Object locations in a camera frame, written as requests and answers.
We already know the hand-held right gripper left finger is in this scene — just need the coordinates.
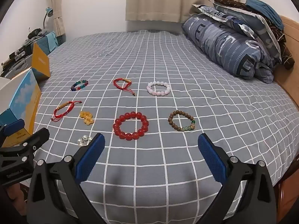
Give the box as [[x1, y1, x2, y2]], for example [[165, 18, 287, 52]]
[[26, 133, 105, 224]]

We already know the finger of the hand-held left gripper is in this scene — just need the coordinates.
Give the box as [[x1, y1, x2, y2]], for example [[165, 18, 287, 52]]
[[0, 128, 50, 161], [0, 119, 26, 146]]

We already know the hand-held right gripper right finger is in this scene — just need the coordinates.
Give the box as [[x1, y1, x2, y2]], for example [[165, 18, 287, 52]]
[[197, 133, 277, 224]]

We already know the blue and yellow cardboard box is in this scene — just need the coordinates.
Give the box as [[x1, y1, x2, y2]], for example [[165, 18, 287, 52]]
[[0, 42, 51, 148]]

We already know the yellow bead bracelet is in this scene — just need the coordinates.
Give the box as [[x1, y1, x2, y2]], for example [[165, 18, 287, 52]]
[[79, 111, 95, 125]]

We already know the red bead bracelet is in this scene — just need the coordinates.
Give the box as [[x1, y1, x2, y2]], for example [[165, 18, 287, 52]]
[[113, 111, 149, 141]]

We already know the red string bracelet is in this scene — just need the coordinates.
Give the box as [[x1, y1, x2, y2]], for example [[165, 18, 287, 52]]
[[51, 101, 83, 122], [113, 78, 136, 97]]

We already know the brown wooden bead bracelet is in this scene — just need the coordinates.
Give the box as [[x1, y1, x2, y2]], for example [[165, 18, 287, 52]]
[[168, 110, 196, 132]]

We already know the multicolored glass bead bracelet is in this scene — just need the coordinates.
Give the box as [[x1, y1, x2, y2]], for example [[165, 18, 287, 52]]
[[71, 80, 89, 91]]

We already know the pink white bead bracelet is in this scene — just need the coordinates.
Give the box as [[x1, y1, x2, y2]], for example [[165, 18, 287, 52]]
[[147, 81, 172, 97]]

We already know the dark clutter pile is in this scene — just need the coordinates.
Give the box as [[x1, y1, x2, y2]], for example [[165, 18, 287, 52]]
[[0, 42, 35, 68]]

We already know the teal suitcase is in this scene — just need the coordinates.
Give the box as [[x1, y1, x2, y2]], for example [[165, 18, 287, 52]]
[[38, 31, 59, 55]]

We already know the black device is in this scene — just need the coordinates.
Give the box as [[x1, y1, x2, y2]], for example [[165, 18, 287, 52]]
[[27, 28, 43, 40]]

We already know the grey checked bedsheet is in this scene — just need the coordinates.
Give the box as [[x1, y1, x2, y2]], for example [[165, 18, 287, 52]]
[[30, 30, 299, 224]]

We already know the blue desk lamp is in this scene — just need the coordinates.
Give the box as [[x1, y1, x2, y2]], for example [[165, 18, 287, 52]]
[[43, 7, 54, 28]]

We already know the narrow beige curtain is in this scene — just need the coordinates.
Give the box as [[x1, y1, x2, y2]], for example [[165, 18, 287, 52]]
[[45, 0, 67, 36]]

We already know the brown patterned blanket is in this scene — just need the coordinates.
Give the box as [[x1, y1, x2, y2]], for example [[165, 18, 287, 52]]
[[214, 0, 293, 70]]

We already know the wooden headboard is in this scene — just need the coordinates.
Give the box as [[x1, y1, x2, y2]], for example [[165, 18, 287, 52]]
[[273, 15, 299, 112]]

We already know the blue patterned pillow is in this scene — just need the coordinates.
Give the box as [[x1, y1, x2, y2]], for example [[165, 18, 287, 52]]
[[192, 3, 282, 61]]

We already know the teal folded cloth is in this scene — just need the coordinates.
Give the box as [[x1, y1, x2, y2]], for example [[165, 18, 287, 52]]
[[245, 0, 284, 28]]

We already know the wide beige curtain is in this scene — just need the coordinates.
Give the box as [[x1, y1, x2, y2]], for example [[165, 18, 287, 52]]
[[125, 0, 226, 24]]

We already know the silver bead bracelet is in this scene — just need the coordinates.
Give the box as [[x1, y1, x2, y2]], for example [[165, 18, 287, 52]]
[[77, 135, 93, 147]]

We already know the wooden bed frame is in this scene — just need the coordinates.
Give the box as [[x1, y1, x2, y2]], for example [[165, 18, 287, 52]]
[[273, 154, 299, 224]]

